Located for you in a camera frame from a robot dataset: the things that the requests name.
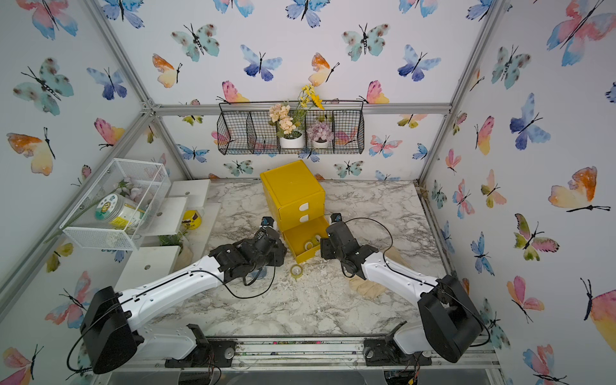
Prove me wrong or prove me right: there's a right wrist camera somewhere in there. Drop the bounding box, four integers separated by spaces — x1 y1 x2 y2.
329 213 343 225

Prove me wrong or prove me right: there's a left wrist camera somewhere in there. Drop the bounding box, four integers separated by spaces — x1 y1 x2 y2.
260 216 275 229

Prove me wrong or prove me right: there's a pink flowers white pot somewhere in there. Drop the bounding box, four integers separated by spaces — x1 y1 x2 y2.
307 121 335 149

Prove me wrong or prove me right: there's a green lid plastic jar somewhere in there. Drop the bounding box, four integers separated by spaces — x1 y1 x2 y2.
95 193 144 229

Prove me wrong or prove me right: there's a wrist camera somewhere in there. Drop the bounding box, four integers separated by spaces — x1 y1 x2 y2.
329 213 343 225
260 216 275 229

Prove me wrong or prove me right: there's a clear mesh storage box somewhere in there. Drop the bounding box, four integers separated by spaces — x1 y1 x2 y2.
60 158 171 251

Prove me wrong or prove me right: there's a black wire wall basket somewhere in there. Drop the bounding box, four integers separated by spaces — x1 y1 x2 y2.
213 99 365 156

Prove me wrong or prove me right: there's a beige work glove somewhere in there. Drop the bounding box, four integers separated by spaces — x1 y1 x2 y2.
349 247 418 303

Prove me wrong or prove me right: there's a yellow drawer cabinet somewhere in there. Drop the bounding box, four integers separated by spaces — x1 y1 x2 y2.
260 160 329 264

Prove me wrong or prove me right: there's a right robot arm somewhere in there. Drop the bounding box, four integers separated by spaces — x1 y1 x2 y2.
321 221 487 364

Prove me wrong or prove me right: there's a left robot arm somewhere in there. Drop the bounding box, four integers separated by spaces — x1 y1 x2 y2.
77 226 288 375

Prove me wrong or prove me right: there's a peach flowers white pot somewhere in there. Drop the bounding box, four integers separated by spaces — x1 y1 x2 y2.
268 104 306 150

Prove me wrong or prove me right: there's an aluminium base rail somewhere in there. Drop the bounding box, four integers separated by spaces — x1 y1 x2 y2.
92 335 505 384

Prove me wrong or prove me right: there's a yellow toy on shelf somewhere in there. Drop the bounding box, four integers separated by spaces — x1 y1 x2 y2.
181 210 202 231

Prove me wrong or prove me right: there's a yellow artificial flower stem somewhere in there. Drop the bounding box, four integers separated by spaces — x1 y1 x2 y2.
293 84 324 124

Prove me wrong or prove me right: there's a white stepped shelf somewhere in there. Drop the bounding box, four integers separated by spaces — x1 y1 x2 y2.
115 180 221 292

